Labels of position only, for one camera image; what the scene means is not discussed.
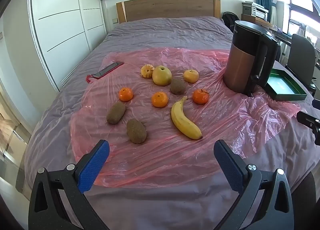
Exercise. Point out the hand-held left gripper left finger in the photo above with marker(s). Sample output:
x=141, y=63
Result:
x=93, y=167

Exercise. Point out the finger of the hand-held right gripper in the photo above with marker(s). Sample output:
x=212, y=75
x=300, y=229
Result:
x=308, y=119

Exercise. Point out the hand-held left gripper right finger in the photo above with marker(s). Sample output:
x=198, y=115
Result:
x=228, y=167

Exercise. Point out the green tray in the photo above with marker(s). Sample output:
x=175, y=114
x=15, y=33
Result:
x=282, y=87

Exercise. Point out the brown kiwi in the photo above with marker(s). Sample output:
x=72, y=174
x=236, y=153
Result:
x=116, y=112
x=136, y=131
x=178, y=86

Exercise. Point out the yellow banana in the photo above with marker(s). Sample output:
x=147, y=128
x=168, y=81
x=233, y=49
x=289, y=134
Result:
x=183, y=120

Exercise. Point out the orange tangerine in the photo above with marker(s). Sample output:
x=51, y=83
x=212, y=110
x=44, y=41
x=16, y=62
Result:
x=200, y=96
x=160, y=99
x=126, y=94

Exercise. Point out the grey chair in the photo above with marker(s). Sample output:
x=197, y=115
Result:
x=301, y=57

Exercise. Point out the pink plastic sheet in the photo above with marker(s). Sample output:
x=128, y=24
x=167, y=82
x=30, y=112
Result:
x=160, y=160

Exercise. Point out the black and copper electric kettle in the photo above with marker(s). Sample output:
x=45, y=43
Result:
x=240, y=65

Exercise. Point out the small yellow apple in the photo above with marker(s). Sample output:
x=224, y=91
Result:
x=191, y=76

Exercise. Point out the wooden dresser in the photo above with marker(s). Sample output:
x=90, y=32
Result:
x=260, y=21

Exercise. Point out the small ridged yellow squash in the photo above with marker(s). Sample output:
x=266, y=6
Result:
x=147, y=71

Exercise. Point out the large yellow-green apple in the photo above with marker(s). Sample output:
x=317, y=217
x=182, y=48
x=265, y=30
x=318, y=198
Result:
x=162, y=75

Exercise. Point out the window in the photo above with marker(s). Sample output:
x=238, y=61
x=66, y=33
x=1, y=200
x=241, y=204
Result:
x=300, y=0

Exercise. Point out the white printer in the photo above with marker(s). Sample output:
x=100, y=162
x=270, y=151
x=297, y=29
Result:
x=257, y=10

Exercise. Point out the black backpack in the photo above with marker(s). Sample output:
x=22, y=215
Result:
x=230, y=20

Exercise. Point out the bed with grey cover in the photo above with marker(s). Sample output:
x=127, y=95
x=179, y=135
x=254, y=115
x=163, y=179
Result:
x=175, y=32

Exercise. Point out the white wardrobe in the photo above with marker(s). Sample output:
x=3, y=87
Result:
x=62, y=20

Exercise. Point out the wooden headboard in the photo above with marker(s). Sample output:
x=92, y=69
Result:
x=170, y=8

